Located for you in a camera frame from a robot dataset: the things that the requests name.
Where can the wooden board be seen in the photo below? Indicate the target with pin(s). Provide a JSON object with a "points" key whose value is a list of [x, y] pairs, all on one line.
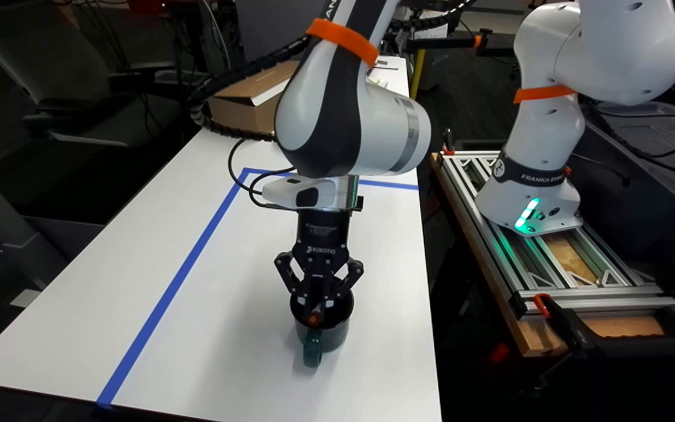
{"points": [[627, 327]]}

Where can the black office chair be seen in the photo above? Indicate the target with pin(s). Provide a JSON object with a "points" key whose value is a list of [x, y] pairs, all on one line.
{"points": [[80, 71]]}

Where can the dark green mug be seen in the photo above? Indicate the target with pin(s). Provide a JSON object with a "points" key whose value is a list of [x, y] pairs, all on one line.
{"points": [[333, 331]]}

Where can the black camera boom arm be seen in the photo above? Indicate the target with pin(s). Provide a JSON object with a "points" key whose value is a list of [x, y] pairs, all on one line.
{"points": [[463, 38]]}

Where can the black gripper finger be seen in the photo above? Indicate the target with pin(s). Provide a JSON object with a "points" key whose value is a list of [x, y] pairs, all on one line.
{"points": [[294, 277], [348, 282]]}

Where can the long blue tape line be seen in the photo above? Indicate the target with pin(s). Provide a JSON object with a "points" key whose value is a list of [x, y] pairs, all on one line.
{"points": [[175, 284]]}

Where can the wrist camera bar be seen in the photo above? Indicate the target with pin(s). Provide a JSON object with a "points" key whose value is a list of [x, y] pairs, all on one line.
{"points": [[304, 194]]}

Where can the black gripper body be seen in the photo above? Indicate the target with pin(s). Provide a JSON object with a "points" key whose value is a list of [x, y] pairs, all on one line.
{"points": [[325, 243]]}

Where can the sharpie marker with red cap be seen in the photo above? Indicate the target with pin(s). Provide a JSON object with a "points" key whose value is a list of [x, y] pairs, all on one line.
{"points": [[315, 319]]}

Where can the brown cardboard box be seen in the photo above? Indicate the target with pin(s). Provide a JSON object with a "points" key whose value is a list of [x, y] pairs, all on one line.
{"points": [[245, 106]]}

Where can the short blue tape line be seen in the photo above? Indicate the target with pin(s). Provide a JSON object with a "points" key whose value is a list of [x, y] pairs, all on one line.
{"points": [[387, 183]]}

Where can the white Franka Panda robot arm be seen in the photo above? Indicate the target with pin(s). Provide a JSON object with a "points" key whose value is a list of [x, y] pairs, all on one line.
{"points": [[338, 117]]}

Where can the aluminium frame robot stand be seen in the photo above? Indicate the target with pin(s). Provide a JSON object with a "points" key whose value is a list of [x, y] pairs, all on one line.
{"points": [[540, 259]]}

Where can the small black orange clamp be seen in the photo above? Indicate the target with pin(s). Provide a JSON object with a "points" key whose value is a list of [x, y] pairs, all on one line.
{"points": [[449, 148]]}

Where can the grey chair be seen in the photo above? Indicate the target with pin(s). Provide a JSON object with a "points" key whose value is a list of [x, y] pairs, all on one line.
{"points": [[1, 226]]}

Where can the red knob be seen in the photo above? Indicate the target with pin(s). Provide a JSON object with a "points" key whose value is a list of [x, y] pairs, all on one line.
{"points": [[500, 354]]}

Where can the large black orange bar clamp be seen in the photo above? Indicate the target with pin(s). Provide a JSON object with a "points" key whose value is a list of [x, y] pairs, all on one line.
{"points": [[572, 328]]}

